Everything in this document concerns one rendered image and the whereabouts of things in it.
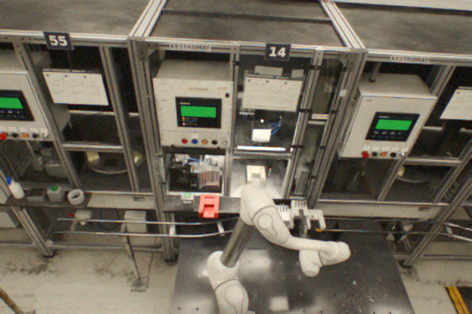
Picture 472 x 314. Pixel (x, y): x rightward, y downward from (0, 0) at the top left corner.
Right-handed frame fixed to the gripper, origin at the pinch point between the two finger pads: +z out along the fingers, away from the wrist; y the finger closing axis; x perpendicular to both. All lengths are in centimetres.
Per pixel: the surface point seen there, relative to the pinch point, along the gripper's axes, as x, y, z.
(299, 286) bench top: 0.9, -28.0, -35.0
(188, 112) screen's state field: 73, 68, 16
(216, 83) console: 58, 85, 18
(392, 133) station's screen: -45, 60, 15
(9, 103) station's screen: 169, 69, 16
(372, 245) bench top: -57, -28, -3
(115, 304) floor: 134, -96, -21
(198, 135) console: 68, 50, 18
